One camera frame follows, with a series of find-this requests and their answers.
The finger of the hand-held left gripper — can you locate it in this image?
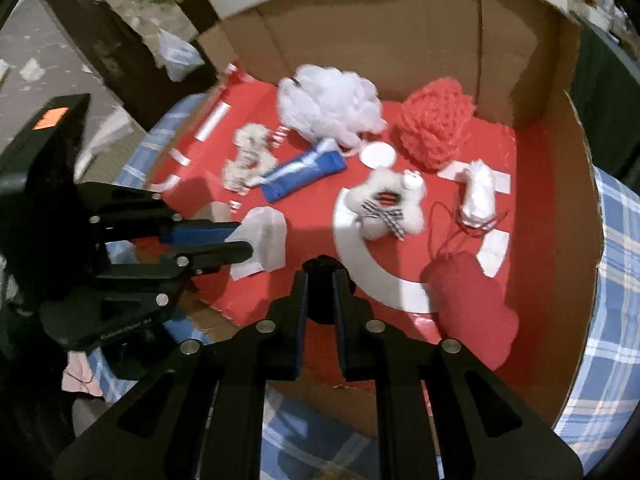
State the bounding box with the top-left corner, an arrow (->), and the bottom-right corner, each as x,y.
95,240 -> 254,311
90,182 -> 242,251

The black scrunchie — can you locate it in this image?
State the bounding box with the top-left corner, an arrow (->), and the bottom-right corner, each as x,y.
302,255 -> 357,326

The small white item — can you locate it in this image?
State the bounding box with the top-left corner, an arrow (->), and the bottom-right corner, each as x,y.
456,159 -> 502,227

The clear hanging organizer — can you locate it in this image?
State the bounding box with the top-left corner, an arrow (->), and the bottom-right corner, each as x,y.
85,0 -> 166,36

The dark wooden door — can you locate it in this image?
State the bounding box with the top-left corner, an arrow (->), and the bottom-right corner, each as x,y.
35,0 -> 221,131

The blue plaid tablecloth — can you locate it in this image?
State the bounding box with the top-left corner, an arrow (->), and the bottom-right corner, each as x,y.
65,94 -> 640,480

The white bath pouf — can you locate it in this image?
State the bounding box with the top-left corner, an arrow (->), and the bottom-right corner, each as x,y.
276,64 -> 387,150

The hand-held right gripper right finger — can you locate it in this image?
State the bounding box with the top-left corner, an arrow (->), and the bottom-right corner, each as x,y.
332,267 -> 586,480

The white plush bear checkered bow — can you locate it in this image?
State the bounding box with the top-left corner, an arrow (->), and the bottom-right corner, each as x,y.
344,166 -> 427,242

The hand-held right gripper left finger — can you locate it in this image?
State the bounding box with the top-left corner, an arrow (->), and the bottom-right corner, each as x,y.
52,267 -> 308,480

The cardboard box red inside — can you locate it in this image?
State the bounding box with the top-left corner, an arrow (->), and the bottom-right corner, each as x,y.
145,0 -> 608,438

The white paper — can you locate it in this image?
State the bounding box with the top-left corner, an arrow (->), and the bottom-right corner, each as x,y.
229,205 -> 289,282

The red bath pouf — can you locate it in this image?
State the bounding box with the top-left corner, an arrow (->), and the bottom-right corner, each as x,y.
397,76 -> 476,170

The white plastic bag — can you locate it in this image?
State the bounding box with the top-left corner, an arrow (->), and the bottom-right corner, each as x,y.
156,29 -> 205,82

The red plush pillow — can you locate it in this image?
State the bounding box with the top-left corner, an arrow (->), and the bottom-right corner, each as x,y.
421,199 -> 521,372

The pink printed clothing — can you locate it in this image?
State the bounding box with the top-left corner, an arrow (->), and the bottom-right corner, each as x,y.
61,350 -> 103,397

